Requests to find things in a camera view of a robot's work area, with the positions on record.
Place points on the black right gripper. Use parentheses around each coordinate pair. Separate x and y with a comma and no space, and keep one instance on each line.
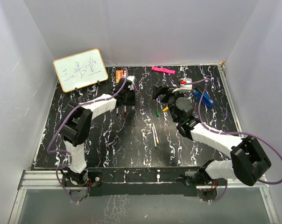
(164,90)

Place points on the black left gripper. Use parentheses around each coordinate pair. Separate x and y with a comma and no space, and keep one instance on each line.
(133,102)

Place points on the white pen with yellow end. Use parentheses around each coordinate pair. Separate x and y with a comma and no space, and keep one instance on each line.
(156,136)

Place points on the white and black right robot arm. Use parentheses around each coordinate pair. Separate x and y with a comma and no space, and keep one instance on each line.
(247,161)

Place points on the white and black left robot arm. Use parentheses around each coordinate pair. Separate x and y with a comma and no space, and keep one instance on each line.
(77,127)

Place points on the white pen with green end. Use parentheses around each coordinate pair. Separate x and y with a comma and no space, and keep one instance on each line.
(155,142)

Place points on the orange spiral notebook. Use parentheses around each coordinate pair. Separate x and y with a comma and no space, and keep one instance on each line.
(119,74)

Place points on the blue stapler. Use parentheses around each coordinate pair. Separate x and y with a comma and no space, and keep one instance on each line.
(207,100)

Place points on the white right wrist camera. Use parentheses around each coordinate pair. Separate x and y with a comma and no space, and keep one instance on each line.
(184,85)

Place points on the small whiteboard with wooden frame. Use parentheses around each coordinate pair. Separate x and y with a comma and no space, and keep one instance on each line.
(80,70)

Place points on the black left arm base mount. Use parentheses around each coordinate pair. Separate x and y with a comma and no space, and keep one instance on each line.
(90,185)

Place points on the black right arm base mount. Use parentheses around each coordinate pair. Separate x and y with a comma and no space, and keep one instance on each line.
(194,179)

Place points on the aluminium front rail frame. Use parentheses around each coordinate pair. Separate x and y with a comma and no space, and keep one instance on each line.
(124,200)

